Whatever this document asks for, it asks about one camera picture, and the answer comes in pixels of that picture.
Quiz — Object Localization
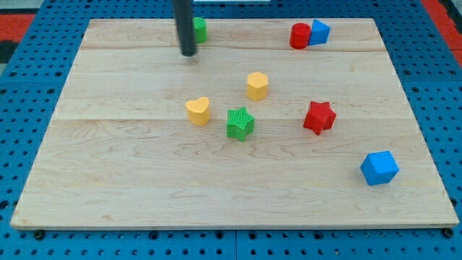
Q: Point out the yellow hexagon block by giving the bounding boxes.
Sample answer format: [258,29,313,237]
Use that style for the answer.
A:
[246,71,269,101]

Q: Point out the green star block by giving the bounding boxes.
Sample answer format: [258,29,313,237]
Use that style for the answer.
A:
[226,107,255,142]

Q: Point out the yellow heart block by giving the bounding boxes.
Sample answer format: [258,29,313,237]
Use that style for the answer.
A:
[186,97,211,126]

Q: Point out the light wooden board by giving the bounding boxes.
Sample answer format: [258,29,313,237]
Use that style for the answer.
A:
[11,18,459,230]

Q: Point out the red star block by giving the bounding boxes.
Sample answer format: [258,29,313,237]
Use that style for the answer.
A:
[302,101,336,135]

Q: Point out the green cylinder block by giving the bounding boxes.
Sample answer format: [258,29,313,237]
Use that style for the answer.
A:
[193,17,208,43]

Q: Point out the red cylinder block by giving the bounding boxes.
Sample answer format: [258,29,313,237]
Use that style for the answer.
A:
[289,22,311,49]

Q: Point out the blue triangular prism block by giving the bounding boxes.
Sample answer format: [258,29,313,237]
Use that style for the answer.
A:
[308,19,331,46]

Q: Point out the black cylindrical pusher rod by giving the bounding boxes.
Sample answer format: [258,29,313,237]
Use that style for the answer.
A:
[172,0,197,57]

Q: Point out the blue cube block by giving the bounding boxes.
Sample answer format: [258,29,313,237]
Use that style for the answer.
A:
[360,151,399,186]

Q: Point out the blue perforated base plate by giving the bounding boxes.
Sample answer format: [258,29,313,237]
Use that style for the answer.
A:
[1,1,461,259]

